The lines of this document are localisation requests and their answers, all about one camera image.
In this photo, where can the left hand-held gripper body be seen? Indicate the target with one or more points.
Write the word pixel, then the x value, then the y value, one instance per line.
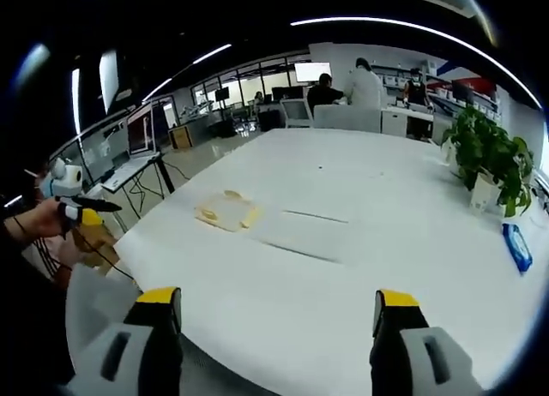
pixel 68 177

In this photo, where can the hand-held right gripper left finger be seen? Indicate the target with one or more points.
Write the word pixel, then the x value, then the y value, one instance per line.
pixel 141 349

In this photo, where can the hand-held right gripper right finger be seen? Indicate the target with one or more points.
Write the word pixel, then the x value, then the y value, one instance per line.
pixel 407 349

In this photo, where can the translucent yellow plastic buckle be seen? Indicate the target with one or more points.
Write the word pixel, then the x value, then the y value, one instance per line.
pixel 227 211

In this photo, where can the person's left hand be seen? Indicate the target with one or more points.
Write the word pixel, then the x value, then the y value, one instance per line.
pixel 40 218

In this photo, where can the white folding side table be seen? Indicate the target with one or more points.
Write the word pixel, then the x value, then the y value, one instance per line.
pixel 128 173

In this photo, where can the grey mesh chair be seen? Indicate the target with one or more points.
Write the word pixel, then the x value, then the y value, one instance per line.
pixel 92 301

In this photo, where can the person's black striped clothing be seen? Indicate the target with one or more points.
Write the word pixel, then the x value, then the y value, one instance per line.
pixel 30 310

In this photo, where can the blue wet wipe packet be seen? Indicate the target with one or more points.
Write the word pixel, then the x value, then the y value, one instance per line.
pixel 518 246

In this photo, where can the white plant pot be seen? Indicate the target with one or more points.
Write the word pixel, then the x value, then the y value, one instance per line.
pixel 484 195

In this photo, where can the green potted plant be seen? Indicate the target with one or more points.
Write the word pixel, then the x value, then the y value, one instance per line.
pixel 489 151

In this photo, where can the white desk partition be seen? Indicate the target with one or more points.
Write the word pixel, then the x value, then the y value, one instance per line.
pixel 347 118

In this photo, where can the bright wall monitor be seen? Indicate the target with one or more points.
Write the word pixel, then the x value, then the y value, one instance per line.
pixel 312 71

